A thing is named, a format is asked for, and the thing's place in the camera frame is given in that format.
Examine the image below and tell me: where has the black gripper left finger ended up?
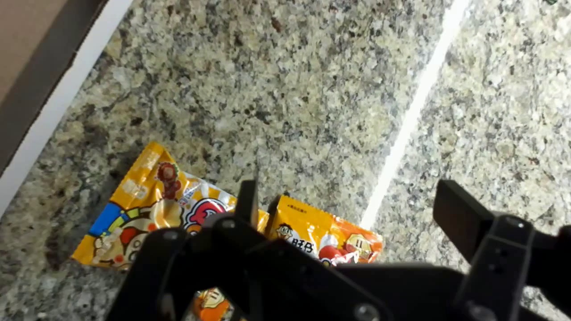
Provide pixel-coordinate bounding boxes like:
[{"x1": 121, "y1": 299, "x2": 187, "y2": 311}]
[{"x1": 105, "y1": 179, "x2": 391, "y2": 321}]

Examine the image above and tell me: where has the yellow cartoon candy sachet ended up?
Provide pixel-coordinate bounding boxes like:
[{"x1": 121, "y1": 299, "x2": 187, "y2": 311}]
[
  {"x1": 186, "y1": 195, "x2": 385, "y2": 321},
  {"x1": 70, "y1": 142, "x2": 273, "y2": 274}
]

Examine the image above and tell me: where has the shallow brown cardboard box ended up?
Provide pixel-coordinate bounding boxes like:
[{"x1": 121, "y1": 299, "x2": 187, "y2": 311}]
[{"x1": 0, "y1": 0, "x2": 136, "y2": 220}]

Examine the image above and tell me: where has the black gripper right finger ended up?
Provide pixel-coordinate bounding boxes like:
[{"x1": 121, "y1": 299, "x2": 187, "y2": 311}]
[{"x1": 432, "y1": 179, "x2": 571, "y2": 321}]

